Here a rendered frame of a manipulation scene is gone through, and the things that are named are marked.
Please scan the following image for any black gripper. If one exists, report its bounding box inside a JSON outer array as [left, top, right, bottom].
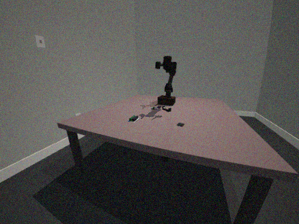
[[155, 62, 177, 70]]

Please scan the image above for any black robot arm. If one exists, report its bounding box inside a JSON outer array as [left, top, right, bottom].
[[163, 56, 176, 98]]

